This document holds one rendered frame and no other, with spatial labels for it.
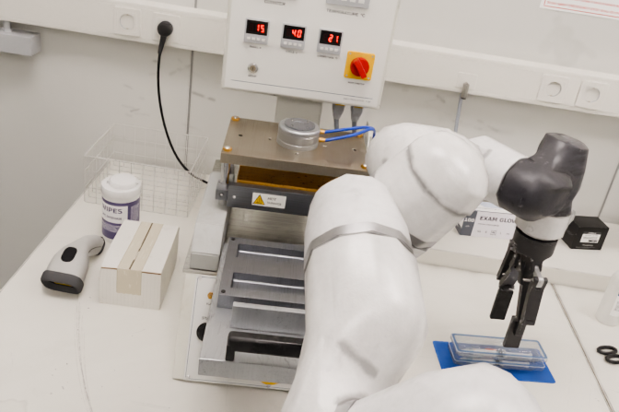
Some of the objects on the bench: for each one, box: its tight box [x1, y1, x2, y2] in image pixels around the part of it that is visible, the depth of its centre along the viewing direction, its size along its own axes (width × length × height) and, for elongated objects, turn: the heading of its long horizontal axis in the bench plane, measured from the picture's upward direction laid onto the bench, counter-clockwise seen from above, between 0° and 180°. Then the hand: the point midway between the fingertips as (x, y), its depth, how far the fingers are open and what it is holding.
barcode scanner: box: [41, 235, 106, 294], centre depth 134 cm, size 20×8×8 cm, turn 160°
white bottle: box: [596, 270, 619, 326], centre depth 145 cm, size 5×5×14 cm
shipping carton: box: [99, 219, 180, 310], centre depth 134 cm, size 19×13×9 cm
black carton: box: [561, 216, 610, 251], centre depth 168 cm, size 6×9×7 cm
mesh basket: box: [84, 124, 208, 218], centre depth 169 cm, size 22×26×13 cm
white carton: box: [455, 199, 517, 240], centre depth 169 cm, size 12×23×7 cm, turn 78°
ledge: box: [416, 222, 619, 292], centre depth 171 cm, size 30×84×4 cm, turn 70°
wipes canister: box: [101, 173, 142, 243], centre depth 147 cm, size 9×9×15 cm
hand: (507, 321), depth 125 cm, fingers open, 8 cm apart
